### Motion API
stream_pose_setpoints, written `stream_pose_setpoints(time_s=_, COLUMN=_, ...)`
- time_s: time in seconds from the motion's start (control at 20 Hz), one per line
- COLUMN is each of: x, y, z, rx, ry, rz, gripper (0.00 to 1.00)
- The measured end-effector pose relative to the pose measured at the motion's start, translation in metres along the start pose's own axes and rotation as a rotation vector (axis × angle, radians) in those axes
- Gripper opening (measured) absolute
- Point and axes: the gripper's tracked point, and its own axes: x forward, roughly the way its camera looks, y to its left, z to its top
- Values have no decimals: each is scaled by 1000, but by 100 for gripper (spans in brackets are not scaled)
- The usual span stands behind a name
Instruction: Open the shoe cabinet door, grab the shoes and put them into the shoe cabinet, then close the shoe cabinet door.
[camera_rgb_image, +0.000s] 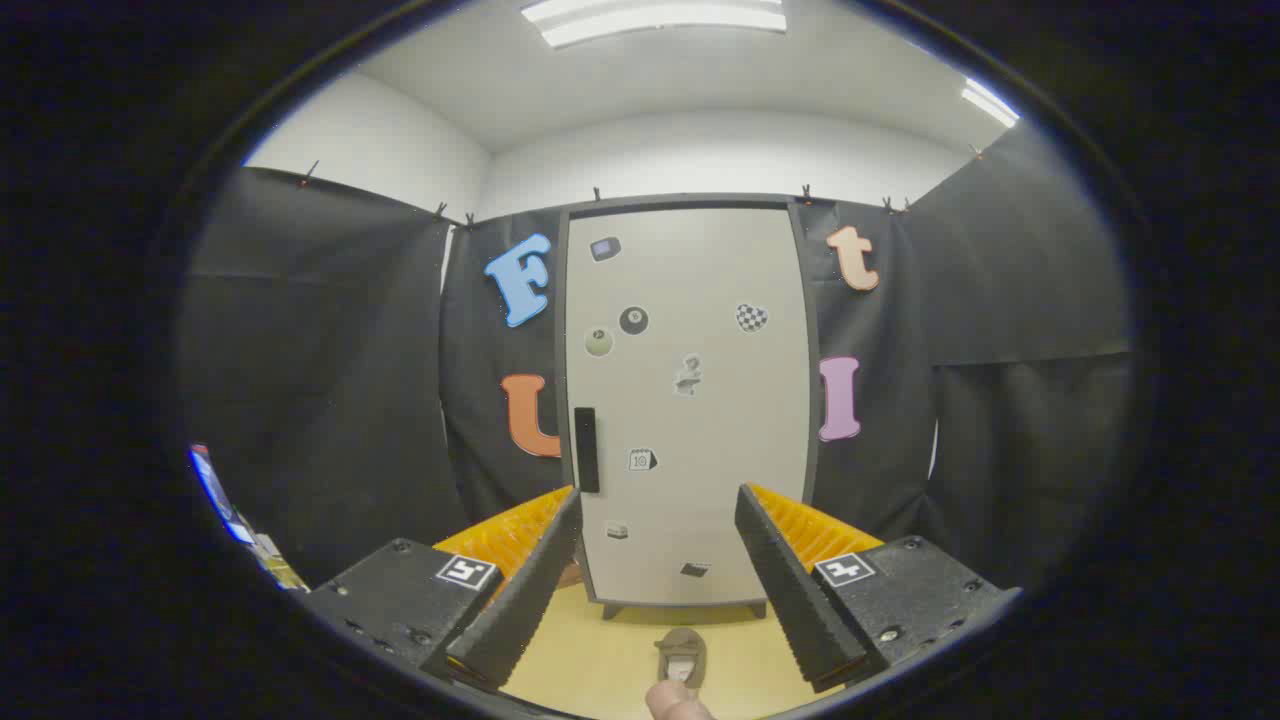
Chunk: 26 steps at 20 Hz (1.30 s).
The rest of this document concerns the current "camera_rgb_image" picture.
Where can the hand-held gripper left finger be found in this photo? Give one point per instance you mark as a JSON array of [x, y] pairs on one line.
[[525, 600]]

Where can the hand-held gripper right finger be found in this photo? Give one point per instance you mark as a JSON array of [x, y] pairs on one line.
[[790, 590]]

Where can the brown fuzzy shoe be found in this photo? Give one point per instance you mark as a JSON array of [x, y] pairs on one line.
[[680, 645]]

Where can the grey shoe cabinet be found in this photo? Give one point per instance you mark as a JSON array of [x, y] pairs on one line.
[[690, 201]]

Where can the brown book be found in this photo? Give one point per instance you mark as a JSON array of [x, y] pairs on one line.
[[572, 576]]

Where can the blue printed poster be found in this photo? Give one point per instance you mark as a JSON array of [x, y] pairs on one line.
[[225, 505]]

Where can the black backdrop cloth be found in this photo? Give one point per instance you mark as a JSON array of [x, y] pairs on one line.
[[330, 350]]

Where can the small ceiling light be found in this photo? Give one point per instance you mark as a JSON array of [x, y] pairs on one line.
[[988, 102]]

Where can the long ceiling light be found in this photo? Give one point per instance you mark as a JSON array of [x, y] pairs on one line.
[[650, 20]]

